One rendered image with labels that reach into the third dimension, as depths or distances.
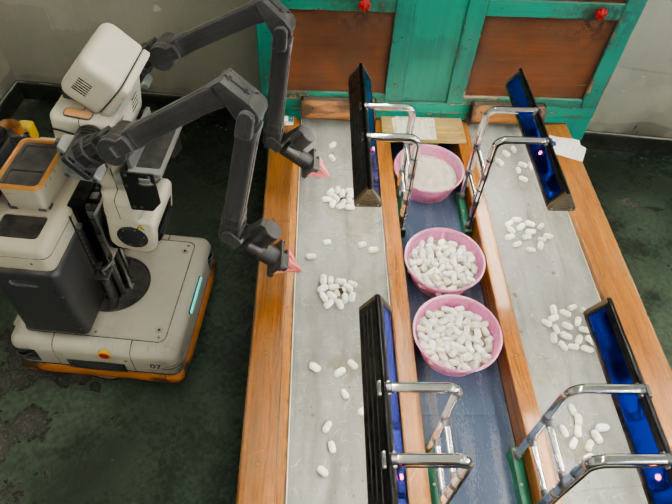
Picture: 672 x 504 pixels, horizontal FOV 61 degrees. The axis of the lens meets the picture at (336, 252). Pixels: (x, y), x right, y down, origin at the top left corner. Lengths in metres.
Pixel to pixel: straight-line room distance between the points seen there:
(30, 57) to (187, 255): 1.83
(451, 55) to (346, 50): 0.39
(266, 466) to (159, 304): 1.07
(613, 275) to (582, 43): 0.88
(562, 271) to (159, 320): 1.50
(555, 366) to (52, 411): 1.90
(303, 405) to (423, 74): 1.35
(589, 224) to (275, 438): 1.31
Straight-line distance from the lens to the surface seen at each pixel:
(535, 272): 2.00
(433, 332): 1.78
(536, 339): 1.85
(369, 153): 1.70
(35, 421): 2.63
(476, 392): 1.78
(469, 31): 2.25
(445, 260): 1.95
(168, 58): 1.86
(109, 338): 2.37
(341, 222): 2.00
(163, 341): 2.31
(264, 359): 1.65
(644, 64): 3.59
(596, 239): 2.16
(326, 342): 1.71
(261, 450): 1.55
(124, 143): 1.52
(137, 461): 2.43
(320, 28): 2.20
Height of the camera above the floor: 2.21
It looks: 50 degrees down
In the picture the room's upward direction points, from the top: 4 degrees clockwise
